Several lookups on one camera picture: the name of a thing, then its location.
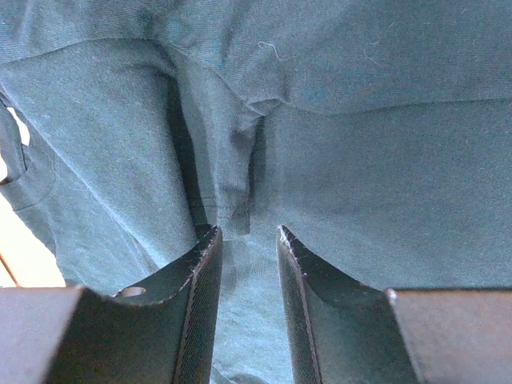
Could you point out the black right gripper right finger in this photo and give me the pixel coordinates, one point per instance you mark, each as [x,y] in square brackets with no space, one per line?
[343,331]

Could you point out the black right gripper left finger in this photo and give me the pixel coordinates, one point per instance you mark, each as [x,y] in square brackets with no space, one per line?
[159,330]

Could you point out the black t-shirt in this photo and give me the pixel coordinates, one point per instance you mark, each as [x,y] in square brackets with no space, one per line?
[379,132]

